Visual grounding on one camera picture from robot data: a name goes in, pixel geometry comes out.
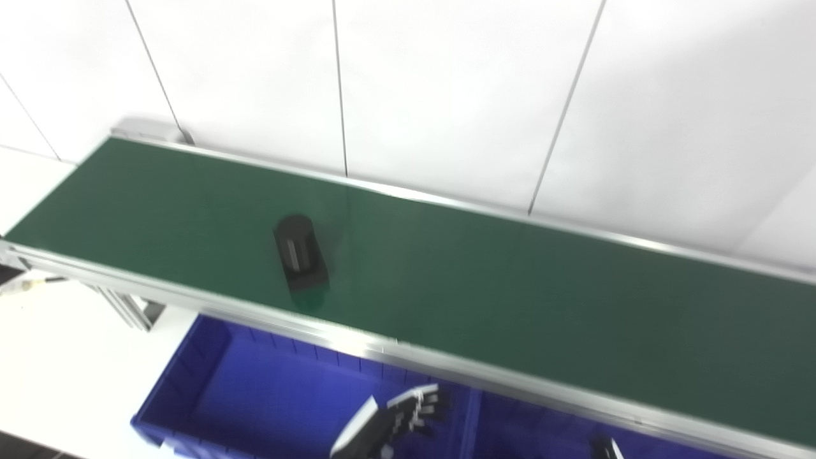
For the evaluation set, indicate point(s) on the black cylindrical block part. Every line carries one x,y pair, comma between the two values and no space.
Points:
299,252

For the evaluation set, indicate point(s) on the aluminium conveyor leg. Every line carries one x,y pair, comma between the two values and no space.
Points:
127,309

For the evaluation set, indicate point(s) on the green conveyor belt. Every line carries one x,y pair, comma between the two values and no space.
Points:
357,344
446,280

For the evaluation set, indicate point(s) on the blue plastic bin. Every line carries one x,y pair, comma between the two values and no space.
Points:
255,395
535,433

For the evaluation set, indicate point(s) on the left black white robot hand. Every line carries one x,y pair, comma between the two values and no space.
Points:
382,430

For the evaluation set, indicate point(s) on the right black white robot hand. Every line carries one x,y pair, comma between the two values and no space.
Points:
605,449

